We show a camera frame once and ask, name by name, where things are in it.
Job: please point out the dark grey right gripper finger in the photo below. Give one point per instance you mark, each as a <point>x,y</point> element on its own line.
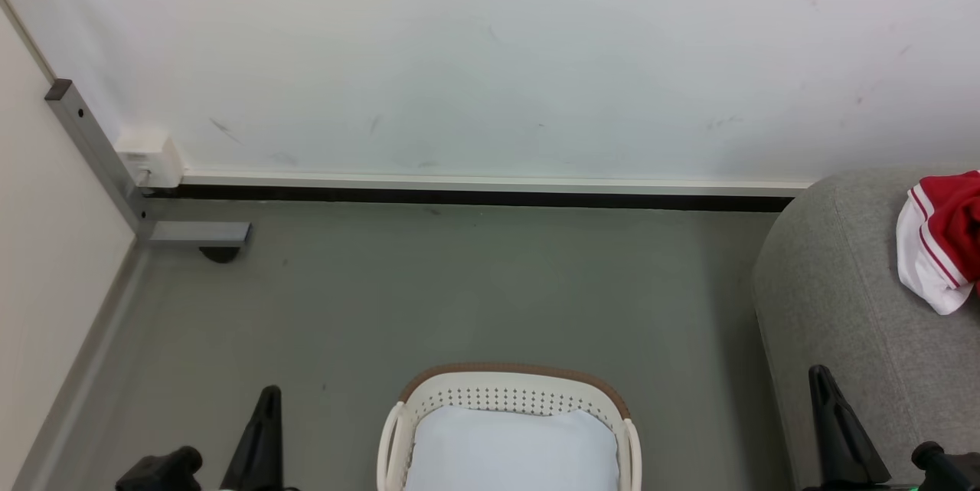
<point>842,437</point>

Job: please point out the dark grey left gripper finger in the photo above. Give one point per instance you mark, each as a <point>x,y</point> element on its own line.
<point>256,449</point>

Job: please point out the red and white jersey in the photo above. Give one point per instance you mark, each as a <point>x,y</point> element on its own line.
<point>949,238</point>

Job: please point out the grey fabric sofa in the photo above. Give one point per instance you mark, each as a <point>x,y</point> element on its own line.
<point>842,299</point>

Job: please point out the white perforated laundry basket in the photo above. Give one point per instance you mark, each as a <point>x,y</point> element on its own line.
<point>505,387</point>

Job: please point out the pale blue cloth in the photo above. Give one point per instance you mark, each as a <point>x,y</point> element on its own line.
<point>513,453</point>

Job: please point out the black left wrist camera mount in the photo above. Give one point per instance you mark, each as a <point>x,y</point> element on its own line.
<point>161,469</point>

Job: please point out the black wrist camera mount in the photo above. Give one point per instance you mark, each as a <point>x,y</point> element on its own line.
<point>161,469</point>
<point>942,468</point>

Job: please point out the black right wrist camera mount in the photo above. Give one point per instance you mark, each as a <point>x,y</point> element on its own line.
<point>942,468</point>

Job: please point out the grey side wall skirting strip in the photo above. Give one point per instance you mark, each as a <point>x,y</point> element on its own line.
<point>80,376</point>

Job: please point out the black round frame foot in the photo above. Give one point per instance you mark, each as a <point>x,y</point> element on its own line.
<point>220,254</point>

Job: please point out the white wall socket box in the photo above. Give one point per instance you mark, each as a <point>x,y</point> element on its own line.
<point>149,159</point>

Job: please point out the grey metal frame post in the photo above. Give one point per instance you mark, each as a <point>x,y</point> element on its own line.
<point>99,158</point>

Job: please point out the white wall skirting rail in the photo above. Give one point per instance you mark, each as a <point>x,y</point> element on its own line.
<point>490,183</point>

